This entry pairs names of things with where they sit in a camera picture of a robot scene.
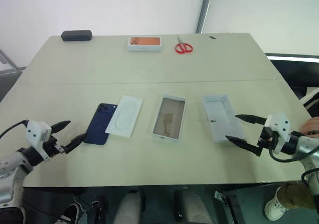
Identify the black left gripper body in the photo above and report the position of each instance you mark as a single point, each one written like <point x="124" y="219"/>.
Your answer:
<point x="53" y="146"/>

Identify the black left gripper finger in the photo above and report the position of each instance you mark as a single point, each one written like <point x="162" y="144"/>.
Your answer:
<point x="61" y="126"/>
<point x="76" y="142"/>

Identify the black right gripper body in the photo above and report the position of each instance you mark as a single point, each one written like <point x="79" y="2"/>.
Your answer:
<point x="268" y="138"/>

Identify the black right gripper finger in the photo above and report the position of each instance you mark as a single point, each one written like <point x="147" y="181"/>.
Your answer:
<point x="251" y="119"/>
<point x="245" y="145"/>

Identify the dark blue smartphone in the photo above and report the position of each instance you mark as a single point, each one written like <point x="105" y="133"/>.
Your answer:
<point x="98" y="125"/>

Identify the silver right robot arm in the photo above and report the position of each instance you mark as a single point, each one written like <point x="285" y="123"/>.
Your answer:
<point x="307" y="146"/>

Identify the pale grey moulded box half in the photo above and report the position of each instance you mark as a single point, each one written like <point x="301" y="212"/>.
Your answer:
<point x="223" y="117"/>

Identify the white phone box brown inside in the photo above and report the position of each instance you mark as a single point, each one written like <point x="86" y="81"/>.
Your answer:
<point x="169" y="118"/>

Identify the white box with orange picture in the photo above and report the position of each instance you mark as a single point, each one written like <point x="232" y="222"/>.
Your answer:
<point x="145" y="43"/>

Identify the person's bare hand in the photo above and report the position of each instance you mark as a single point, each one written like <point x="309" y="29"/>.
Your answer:
<point x="311" y="125"/>

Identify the white embossed paper insert tray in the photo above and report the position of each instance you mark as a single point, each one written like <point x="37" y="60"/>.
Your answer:
<point x="124" y="117"/>

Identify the white object with black stripe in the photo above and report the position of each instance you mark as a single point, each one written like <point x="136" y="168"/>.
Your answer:
<point x="311" y="95"/>

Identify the khaki trouser leg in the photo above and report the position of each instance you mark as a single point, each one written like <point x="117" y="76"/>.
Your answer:
<point x="296" y="196"/>

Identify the black sneaker with white sole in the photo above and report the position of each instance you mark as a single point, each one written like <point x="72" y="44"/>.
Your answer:
<point x="68" y="215"/>

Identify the small black clip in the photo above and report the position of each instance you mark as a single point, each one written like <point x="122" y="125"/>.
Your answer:
<point x="212" y="37"/>

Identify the black fabric case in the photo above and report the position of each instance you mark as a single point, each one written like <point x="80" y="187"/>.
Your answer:
<point x="76" y="35"/>

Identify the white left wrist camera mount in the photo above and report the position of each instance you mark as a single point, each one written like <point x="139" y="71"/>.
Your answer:
<point x="37" y="133"/>

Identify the black table leg bracket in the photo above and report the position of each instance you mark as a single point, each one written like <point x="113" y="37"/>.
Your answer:
<point x="230" y="206"/>

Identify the grey metal frame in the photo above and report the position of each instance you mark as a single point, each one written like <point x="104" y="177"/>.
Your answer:
<point x="12" y="70"/>

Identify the grey metal post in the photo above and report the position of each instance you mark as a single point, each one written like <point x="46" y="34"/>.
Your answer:
<point x="205" y="7"/>

